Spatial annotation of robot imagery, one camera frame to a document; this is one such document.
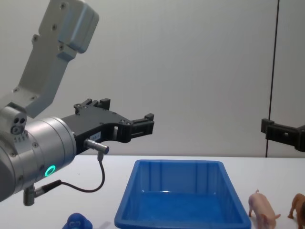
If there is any small blue toy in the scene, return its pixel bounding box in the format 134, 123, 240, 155
62, 212, 93, 229

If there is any thin dark gripper cable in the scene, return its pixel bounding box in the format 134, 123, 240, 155
23, 139, 111, 206

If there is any brown toy animal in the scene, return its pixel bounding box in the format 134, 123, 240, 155
287, 193, 305, 229

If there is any pink toy pig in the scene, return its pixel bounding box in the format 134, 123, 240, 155
248, 189, 282, 229

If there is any blue plastic bin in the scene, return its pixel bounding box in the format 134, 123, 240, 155
114, 159, 252, 229

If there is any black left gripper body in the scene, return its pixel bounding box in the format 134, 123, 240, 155
61, 109, 134, 156

